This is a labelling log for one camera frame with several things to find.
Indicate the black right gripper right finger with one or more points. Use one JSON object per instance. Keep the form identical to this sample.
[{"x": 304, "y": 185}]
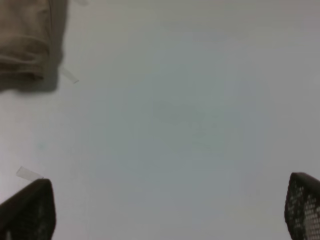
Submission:
[{"x": 302, "y": 207}]

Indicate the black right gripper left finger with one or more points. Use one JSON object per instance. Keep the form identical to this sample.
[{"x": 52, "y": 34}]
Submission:
[{"x": 30, "y": 214}]

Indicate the khaki shorts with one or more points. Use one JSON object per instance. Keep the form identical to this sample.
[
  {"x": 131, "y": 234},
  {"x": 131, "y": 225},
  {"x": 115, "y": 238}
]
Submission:
[{"x": 31, "y": 43}]

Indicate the clear tape strip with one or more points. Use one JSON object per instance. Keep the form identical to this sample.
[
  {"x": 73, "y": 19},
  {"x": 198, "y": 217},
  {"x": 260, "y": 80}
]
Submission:
[
  {"x": 69, "y": 75},
  {"x": 28, "y": 175}
]

